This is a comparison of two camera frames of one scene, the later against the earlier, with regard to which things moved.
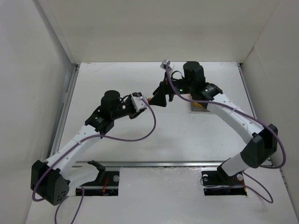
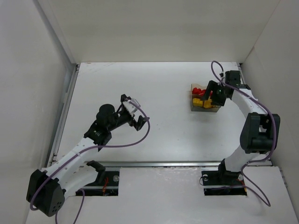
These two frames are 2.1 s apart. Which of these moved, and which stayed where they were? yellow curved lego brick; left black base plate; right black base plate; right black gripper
Moved: right black gripper
Stayed: right black base plate; yellow curved lego brick; left black base plate
